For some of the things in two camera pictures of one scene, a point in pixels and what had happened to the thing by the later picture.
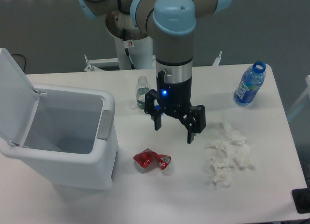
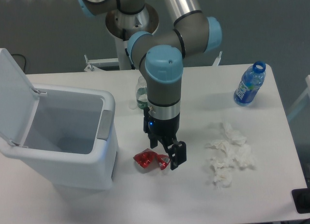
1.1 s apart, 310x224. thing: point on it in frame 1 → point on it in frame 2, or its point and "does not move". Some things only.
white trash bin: x=71 y=140 does not move
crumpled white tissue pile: x=234 y=150 does not move
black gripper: x=174 y=98 → x=165 y=130
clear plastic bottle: x=142 y=88 does not move
